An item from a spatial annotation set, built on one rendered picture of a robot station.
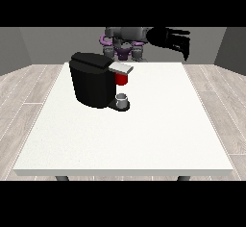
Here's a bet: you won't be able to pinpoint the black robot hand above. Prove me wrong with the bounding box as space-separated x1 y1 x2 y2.
145 27 191 62

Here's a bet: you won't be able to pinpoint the pale grey machine lid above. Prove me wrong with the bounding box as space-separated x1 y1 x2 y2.
108 61 135 77

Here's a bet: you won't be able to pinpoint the red pod holder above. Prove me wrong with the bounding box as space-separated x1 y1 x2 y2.
114 72 129 87

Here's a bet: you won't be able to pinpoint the black coffee machine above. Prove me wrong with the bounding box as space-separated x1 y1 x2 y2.
68 51 132 113

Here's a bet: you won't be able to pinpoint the grey robot trunk purple rings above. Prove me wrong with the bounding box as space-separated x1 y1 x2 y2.
98 27 148 63

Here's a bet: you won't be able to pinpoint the small grey cup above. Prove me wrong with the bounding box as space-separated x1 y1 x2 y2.
115 92 129 109

